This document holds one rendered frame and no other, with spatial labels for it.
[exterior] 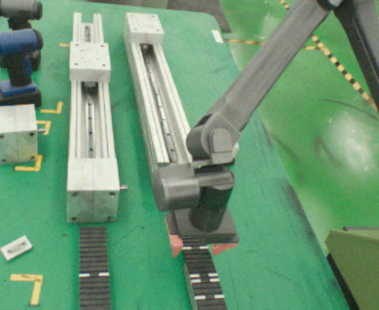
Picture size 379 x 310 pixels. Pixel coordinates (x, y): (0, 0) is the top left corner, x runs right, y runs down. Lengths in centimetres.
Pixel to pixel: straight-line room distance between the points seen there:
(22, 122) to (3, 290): 36
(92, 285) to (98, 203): 16
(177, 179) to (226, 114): 13
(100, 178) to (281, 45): 42
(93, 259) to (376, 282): 49
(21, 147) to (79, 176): 20
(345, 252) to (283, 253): 11
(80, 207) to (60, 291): 16
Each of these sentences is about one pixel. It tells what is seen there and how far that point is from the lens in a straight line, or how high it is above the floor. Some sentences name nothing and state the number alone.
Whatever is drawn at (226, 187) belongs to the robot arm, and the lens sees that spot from 66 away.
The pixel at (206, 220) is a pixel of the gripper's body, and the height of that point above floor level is 93.
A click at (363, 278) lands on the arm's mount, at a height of 83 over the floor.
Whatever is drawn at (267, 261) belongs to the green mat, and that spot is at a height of 78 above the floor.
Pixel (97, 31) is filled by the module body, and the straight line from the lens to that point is 142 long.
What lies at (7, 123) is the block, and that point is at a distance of 96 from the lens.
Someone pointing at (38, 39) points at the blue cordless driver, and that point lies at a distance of 108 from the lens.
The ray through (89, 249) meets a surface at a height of 81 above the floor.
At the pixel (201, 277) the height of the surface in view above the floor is 81.
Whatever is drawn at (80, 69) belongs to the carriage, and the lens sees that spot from 111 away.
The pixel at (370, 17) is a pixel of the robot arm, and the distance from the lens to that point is 92.
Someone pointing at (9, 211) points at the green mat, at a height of 78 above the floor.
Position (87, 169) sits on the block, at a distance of 84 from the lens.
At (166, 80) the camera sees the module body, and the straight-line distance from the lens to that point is 117.
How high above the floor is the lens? 145
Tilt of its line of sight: 35 degrees down
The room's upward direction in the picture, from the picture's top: 8 degrees clockwise
